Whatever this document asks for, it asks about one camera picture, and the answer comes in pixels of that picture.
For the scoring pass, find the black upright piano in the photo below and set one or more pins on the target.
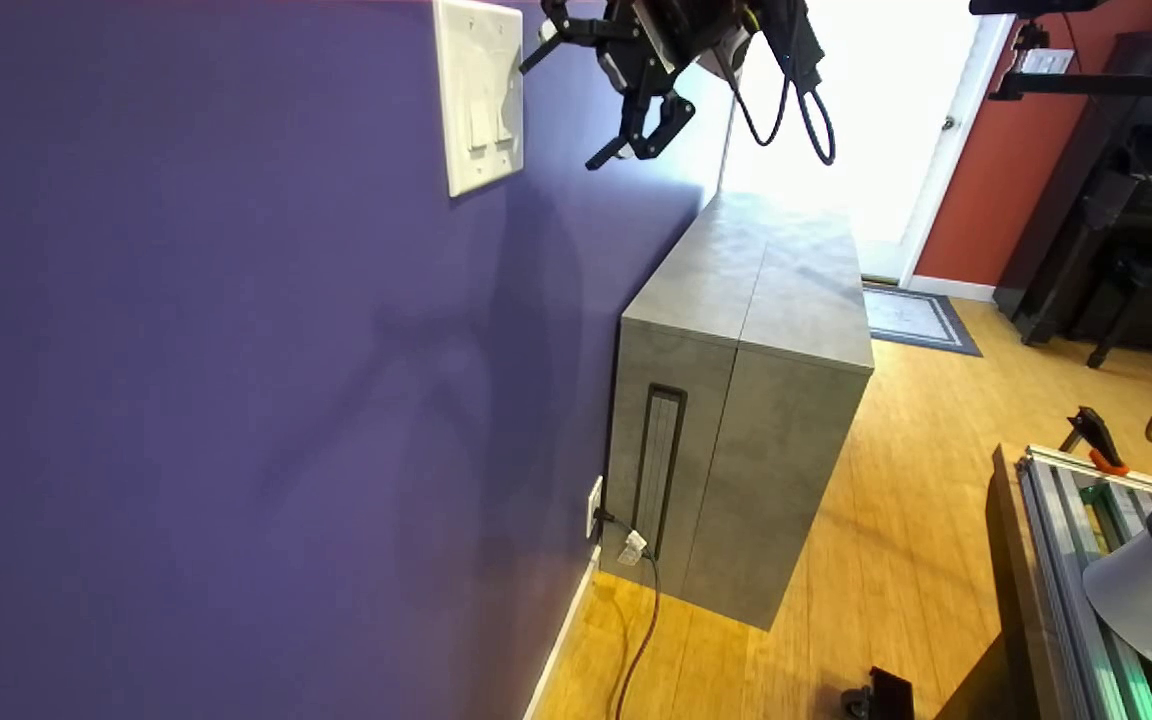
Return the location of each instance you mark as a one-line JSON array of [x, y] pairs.
[[1136, 226]]

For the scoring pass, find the aluminium frame robot table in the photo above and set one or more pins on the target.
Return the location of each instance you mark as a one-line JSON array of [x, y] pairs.
[[1071, 574]]

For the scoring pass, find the black camera stand bar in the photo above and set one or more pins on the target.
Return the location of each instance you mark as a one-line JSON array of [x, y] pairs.
[[1099, 82]]

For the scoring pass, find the white power plug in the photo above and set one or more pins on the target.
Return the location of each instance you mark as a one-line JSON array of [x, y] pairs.
[[632, 545]]

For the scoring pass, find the grey stone-look cabinet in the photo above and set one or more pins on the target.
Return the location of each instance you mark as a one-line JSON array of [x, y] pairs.
[[750, 385]]

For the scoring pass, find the white rocker light switch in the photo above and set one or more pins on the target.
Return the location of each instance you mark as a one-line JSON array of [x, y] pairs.
[[507, 120], [479, 127]]

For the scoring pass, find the white doorway frame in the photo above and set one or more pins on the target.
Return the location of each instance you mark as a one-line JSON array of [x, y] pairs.
[[958, 161]]

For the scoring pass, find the grey door mat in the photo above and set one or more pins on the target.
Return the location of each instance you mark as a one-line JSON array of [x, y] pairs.
[[918, 323]]

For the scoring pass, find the small black floor object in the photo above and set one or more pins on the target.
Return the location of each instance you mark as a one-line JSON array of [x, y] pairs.
[[881, 699]]

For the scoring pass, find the black orange clamp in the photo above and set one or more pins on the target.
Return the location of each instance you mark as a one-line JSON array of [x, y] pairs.
[[1094, 439]]

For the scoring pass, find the white baseboard trim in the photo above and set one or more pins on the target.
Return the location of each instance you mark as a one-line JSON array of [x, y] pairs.
[[562, 642]]

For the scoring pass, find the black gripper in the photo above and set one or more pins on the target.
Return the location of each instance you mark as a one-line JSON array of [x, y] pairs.
[[651, 43]]

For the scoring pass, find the white wall outlet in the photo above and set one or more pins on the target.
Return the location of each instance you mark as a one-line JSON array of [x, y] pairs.
[[593, 507]]

